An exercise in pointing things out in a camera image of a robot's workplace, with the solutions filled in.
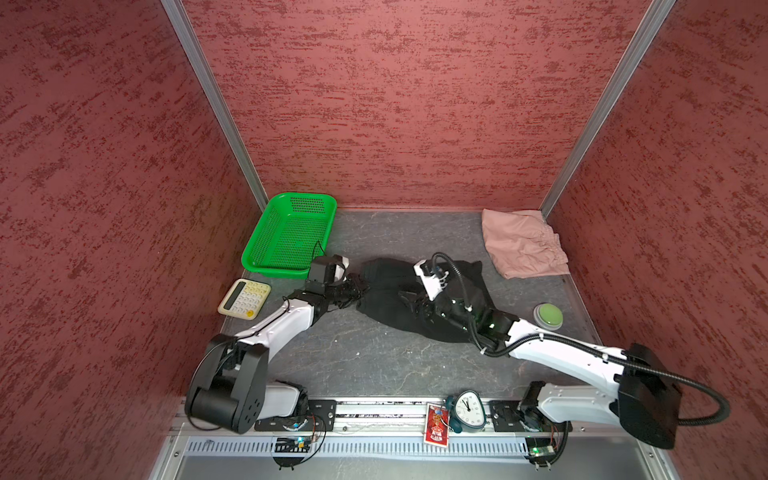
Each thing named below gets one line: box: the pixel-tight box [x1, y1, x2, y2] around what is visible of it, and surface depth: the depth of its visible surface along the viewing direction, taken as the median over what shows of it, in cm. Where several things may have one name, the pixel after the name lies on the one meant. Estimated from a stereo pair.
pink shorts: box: [482, 209, 571, 279], surface depth 109 cm
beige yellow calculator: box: [217, 278, 271, 321], surface depth 96 cm
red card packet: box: [424, 402, 450, 448], surface depth 72 cm
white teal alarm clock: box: [446, 389, 487, 433], surface depth 73 cm
